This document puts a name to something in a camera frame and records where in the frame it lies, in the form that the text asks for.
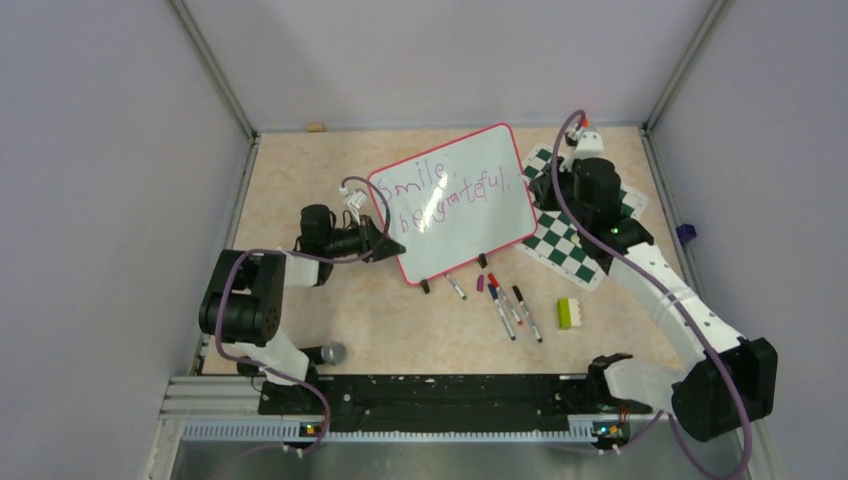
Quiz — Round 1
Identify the green whiteboard marker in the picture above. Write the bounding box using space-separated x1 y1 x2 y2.
444 273 467 300

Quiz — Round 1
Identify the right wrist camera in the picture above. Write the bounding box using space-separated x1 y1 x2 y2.
560 130 604 171

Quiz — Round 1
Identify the black whiteboard marker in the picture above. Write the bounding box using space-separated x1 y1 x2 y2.
511 285 543 343

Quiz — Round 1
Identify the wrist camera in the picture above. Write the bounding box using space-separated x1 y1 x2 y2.
560 130 604 171
339 187 368 216

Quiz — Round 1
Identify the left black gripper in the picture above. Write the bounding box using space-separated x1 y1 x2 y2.
324 215 405 263

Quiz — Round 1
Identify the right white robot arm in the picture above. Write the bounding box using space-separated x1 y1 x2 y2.
530 157 778 442

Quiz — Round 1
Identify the red whiteboard marker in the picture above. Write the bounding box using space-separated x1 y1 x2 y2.
487 273 523 325

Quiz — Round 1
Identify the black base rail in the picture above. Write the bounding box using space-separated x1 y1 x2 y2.
258 374 654 435

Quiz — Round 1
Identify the purple block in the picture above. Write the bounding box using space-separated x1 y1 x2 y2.
675 223 698 246

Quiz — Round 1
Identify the green white toy brick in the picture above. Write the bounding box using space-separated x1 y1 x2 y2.
556 298 582 331

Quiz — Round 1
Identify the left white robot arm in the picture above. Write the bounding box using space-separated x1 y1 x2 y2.
198 204 406 414

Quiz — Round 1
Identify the green white chessboard mat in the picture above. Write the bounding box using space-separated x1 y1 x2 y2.
515 143 649 292

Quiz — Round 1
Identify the blue whiteboard marker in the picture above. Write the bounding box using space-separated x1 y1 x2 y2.
487 284 516 341

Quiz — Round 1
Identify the black grey microphone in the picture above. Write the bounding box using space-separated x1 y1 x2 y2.
236 341 348 378

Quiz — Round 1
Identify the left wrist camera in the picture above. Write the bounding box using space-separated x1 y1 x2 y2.
339 187 368 216

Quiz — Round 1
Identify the pink framed whiteboard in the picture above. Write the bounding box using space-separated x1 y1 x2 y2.
368 123 538 286

